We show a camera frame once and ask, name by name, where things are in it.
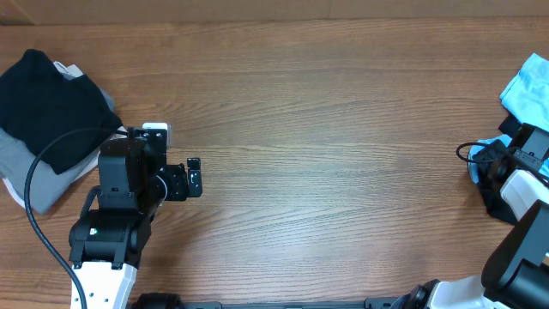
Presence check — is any black garment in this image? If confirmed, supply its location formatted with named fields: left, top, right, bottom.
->
left=477, top=115, right=521, bottom=225

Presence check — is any light blue t-shirt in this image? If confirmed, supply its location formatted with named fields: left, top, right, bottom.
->
left=468, top=53, right=548, bottom=185

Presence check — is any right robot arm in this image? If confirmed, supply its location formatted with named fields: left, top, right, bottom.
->
left=389, top=124, right=548, bottom=309

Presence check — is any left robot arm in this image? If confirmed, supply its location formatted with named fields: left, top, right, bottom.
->
left=69, top=138, right=202, bottom=308

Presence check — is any folded white shirt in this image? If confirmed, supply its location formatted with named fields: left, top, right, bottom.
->
left=2, top=60, right=130, bottom=209

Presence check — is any folded black shirt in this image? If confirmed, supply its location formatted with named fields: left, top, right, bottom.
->
left=1, top=49, right=123, bottom=174

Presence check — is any folded grey shirt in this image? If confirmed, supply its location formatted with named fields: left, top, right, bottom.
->
left=1, top=72, right=98, bottom=213

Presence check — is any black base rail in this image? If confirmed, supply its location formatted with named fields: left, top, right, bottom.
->
left=127, top=293, right=407, bottom=309

